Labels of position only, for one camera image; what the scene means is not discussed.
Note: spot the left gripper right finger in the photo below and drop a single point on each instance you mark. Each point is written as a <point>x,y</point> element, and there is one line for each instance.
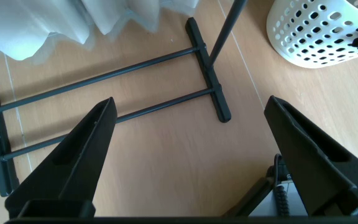
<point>322,161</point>

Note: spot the beige curtain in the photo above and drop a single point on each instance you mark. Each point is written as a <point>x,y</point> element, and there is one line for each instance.
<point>148,12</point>
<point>26,25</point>

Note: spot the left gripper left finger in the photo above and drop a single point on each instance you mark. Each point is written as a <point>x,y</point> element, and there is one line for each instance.
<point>67,174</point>

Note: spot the black clothes rack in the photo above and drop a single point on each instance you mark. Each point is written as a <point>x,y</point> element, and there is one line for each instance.
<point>210,77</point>

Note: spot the white laundry basket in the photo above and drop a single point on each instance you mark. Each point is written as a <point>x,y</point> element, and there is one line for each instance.
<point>270,28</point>

